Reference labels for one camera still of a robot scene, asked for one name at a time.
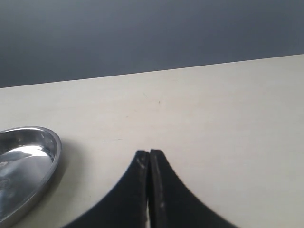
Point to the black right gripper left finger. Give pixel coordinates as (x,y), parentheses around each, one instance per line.
(126,203)

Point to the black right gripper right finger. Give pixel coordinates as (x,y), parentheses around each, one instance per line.
(172,204)

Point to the round stainless steel tray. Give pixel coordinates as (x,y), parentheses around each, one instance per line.
(29,157)

